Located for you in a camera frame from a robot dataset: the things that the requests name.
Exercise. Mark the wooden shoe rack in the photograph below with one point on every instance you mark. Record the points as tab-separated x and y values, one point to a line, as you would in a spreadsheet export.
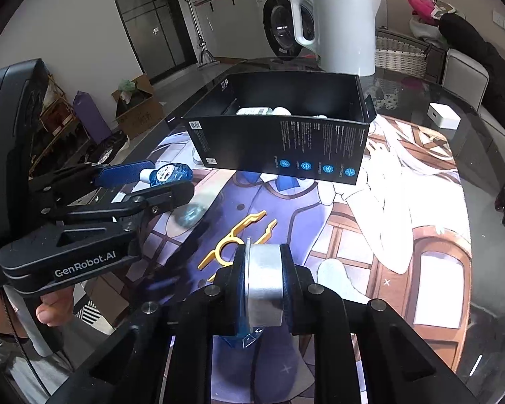
59	133

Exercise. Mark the person left hand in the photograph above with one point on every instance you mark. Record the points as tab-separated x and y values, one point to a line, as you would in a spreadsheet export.
56	308

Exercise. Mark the white wicker basket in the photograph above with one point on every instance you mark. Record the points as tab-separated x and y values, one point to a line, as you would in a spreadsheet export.
401	54

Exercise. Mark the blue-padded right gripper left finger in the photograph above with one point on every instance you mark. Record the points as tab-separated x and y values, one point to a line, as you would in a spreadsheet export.
162	353

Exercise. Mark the purple rolled yoga mat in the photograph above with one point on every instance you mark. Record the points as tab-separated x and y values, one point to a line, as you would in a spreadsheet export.
85	109

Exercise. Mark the wall light switch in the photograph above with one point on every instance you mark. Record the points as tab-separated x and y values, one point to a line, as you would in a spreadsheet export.
499	19

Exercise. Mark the white green pill case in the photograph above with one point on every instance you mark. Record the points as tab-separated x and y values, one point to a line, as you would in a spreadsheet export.
255	111

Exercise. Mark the yellow plastic clip tool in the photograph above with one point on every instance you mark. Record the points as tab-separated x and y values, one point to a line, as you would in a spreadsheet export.
233	237

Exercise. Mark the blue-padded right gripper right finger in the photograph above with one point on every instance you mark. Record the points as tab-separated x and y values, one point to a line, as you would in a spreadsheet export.
364	347

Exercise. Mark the blue transparent small bottle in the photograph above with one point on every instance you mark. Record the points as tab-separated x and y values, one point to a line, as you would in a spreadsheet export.
166	174

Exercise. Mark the grey sofa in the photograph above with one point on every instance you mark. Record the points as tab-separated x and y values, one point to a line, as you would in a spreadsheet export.
468	80

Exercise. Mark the black jacket on sofa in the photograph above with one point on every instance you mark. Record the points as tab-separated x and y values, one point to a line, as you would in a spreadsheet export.
462	36

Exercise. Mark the mop with metal handle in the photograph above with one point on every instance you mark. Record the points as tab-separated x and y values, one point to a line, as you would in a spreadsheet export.
206	57

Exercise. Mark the brown cardboard box on floor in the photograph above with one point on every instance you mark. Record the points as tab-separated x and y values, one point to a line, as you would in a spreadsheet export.
137	108

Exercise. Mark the black framed glass door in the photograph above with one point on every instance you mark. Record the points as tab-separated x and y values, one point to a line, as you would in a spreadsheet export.
157	32

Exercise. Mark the white kitchen cabinets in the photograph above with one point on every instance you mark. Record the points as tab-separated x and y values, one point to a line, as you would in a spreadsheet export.
233	29

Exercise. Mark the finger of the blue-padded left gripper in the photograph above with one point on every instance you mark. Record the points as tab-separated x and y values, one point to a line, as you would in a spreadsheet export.
160	195
122	174

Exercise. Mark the pink plush clothing pile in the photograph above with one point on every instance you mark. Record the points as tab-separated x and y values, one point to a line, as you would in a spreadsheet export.
425	17

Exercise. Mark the black open cardboard box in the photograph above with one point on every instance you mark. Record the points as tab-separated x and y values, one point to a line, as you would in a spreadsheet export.
323	139

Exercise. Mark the white power adapter cube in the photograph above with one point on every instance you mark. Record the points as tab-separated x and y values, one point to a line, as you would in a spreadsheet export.
443	116

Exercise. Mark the white electric kettle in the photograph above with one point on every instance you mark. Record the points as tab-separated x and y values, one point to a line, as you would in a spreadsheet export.
344	34

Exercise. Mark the white front-load washing machine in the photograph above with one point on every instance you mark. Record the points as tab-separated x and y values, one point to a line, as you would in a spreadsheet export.
277	22

